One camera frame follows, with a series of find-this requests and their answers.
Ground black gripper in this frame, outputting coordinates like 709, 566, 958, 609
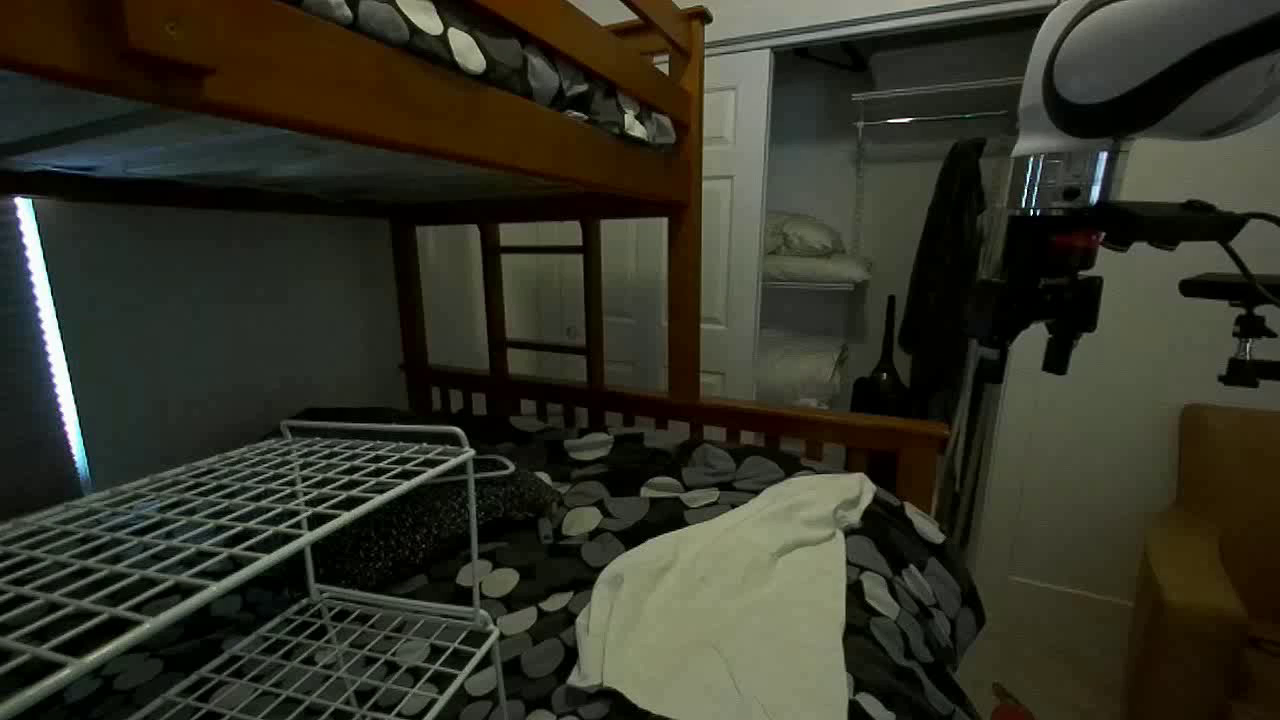
977, 202, 1244, 375

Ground white pillow case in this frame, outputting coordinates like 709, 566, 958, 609
573, 471, 877, 720

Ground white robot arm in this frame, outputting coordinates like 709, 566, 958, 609
970, 0, 1280, 375

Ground dark hanging jacket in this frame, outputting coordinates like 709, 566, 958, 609
899, 139, 989, 408

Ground folded white closet linens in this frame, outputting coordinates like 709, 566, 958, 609
762, 213, 873, 288

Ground tan cardboard box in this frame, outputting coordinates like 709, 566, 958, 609
1122, 406, 1280, 720

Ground white closet door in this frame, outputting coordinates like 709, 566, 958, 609
605, 54, 770, 399

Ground upper bunk dotted bedding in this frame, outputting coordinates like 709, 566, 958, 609
293, 0, 681, 149

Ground black grey dotted bedspread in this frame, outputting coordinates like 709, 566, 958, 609
19, 427, 983, 720

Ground black camera on stand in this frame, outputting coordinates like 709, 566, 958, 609
1179, 272, 1280, 387

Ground wire closet shelf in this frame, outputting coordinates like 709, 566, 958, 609
852, 75, 1018, 128

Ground wooden bunk bed frame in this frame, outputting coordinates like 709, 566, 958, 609
0, 0, 947, 509

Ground white wire shelf rack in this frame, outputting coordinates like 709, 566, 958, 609
0, 421, 476, 720

